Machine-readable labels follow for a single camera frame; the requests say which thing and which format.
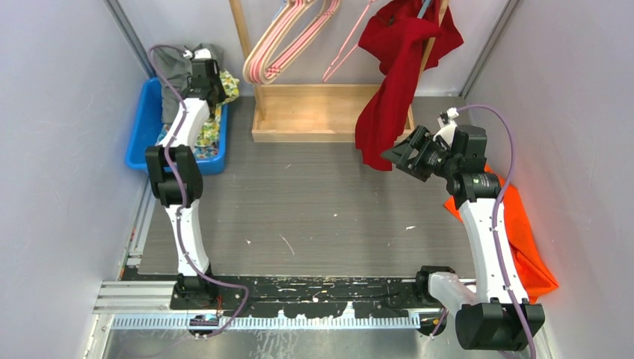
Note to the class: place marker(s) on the orange garment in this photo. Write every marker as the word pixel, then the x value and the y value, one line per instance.
pixel 533 273

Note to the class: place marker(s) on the wooden clothes rack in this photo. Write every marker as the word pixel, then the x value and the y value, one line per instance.
pixel 315 113

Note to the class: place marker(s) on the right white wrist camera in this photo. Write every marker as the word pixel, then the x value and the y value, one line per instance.
pixel 447 125

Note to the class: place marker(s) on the blue plastic bin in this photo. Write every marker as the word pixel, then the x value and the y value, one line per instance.
pixel 148 125

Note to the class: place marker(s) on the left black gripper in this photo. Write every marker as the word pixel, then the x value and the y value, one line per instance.
pixel 221 95

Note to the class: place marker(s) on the yellow floral garment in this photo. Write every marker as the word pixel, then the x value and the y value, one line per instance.
pixel 231 89

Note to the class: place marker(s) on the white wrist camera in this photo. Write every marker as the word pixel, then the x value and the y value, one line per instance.
pixel 202 54
pixel 447 125

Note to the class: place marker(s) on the grey garment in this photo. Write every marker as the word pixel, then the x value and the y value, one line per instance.
pixel 173 66

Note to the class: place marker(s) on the red skirt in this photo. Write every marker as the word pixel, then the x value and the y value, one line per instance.
pixel 404 46

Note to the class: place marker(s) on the slotted cable duct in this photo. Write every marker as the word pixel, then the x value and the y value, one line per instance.
pixel 191 321

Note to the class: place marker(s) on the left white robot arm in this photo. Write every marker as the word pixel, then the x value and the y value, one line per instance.
pixel 177 182

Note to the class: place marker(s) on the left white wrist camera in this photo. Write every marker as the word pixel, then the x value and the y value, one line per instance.
pixel 202 54

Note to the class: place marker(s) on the beige hanger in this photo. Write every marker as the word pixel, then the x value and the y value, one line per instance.
pixel 260 64

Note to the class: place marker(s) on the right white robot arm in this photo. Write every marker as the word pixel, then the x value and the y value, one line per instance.
pixel 497 315

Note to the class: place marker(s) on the grey-blue hanger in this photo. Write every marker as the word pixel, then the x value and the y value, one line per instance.
pixel 425 5

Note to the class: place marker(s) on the blue floral garment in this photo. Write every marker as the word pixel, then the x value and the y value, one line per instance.
pixel 205 151

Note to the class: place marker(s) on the thin pink wire hanger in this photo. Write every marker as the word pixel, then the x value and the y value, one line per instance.
pixel 347 48

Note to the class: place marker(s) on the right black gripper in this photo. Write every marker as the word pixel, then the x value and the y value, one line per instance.
pixel 422 140

